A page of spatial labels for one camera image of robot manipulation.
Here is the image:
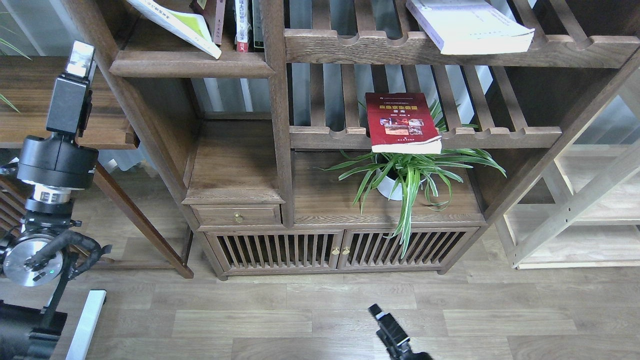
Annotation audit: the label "dark wooden side table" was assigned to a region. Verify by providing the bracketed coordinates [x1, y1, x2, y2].
[1, 55, 194, 280]

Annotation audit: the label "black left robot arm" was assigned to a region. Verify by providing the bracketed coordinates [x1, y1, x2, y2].
[1, 41, 111, 360]

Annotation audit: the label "dark wooden bookshelf cabinet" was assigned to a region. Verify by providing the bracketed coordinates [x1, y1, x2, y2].
[62, 0, 639, 280]

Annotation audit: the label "green spider plant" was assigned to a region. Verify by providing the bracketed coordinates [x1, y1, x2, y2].
[329, 101, 506, 256]

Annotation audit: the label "red cover book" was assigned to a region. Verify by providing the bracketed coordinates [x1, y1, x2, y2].
[365, 92, 442, 155]

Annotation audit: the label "white plant pot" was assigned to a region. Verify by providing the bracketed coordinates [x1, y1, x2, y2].
[375, 168, 426, 201]

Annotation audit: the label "green plant leaves at left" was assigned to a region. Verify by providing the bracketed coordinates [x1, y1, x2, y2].
[0, 10, 31, 114]

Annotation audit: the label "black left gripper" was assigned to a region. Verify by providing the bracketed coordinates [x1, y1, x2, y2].
[17, 41, 99, 190]

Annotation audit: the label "white thick book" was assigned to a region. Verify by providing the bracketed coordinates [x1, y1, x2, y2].
[406, 0, 535, 55]

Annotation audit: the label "white flat bar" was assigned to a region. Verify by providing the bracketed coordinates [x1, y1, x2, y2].
[65, 289, 107, 360]

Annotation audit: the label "yellow green cover book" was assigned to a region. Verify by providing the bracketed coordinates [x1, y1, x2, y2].
[128, 0, 222, 59]

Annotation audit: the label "brass drawer knob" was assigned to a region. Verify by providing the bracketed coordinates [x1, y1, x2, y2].
[233, 212, 244, 224]

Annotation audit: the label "light wooden shelf unit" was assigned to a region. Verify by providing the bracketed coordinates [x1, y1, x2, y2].
[495, 71, 640, 269]

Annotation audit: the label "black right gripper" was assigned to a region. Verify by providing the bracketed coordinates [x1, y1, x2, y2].
[368, 303, 433, 360]

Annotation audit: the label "white red upright book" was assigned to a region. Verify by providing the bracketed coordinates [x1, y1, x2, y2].
[234, 0, 250, 53]

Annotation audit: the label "dark green upright book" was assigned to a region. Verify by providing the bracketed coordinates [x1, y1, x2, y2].
[250, 0, 265, 52]

